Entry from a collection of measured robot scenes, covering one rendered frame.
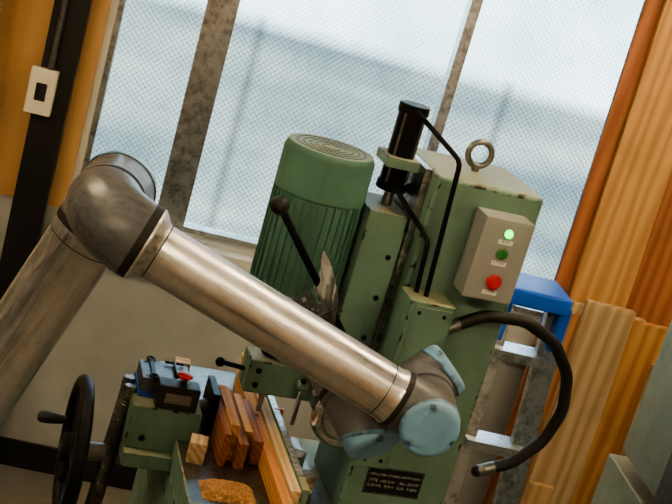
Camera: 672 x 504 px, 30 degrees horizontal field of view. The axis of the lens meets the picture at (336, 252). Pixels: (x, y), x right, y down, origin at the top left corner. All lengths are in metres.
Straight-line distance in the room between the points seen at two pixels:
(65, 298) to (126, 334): 1.93
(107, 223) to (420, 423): 0.53
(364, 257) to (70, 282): 0.65
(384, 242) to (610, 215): 1.50
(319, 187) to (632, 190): 1.65
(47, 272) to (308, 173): 0.57
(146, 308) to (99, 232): 2.08
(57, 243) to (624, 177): 2.17
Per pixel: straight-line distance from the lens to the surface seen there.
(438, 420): 1.84
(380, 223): 2.35
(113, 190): 1.80
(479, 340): 2.46
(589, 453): 3.88
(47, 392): 3.99
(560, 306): 3.16
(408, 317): 2.30
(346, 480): 2.52
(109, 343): 3.91
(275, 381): 2.47
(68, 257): 1.94
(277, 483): 2.30
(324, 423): 2.42
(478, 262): 2.32
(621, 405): 3.85
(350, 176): 2.29
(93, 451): 2.51
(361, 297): 2.39
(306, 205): 2.30
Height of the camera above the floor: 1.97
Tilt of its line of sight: 16 degrees down
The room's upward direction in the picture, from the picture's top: 16 degrees clockwise
